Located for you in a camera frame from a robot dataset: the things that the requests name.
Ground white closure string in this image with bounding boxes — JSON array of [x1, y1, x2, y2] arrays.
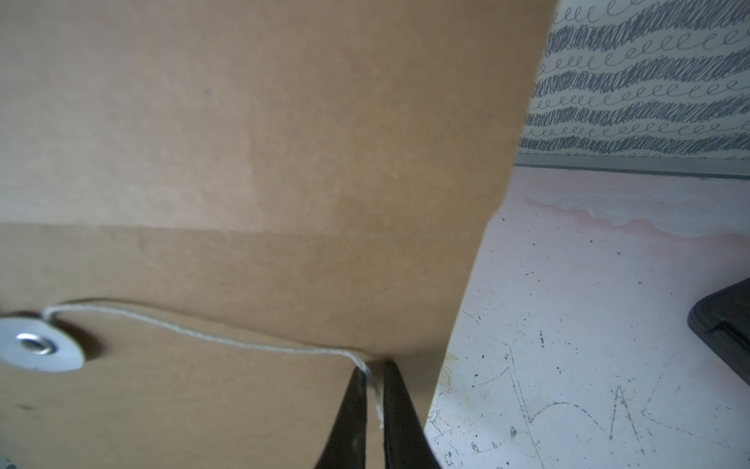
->
[[42, 302, 386, 429]]

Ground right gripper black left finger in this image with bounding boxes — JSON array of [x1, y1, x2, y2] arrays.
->
[[314, 367, 368, 469]]

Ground brown kraft file bag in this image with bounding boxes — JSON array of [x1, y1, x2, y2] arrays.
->
[[0, 0, 559, 469]]

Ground pink floral table mat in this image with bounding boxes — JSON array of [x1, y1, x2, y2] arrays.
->
[[426, 167, 749, 468]]

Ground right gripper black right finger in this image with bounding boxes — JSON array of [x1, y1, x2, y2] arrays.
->
[[383, 361, 441, 469]]

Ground black plastic tool case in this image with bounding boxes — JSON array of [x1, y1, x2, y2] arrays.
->
[[687, 279, 750, 383]]

